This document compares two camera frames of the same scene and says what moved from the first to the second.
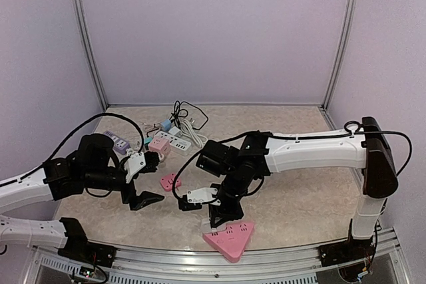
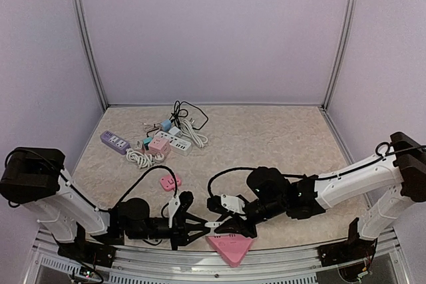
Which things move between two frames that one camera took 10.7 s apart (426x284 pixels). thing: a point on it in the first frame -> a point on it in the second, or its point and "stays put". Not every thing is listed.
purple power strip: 120,145 stays put
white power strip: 178,144 stays put
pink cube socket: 160,144 stays put
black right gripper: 233,213 -> 237,227
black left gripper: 139,201 -> 180,230
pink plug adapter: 167,181 stays put
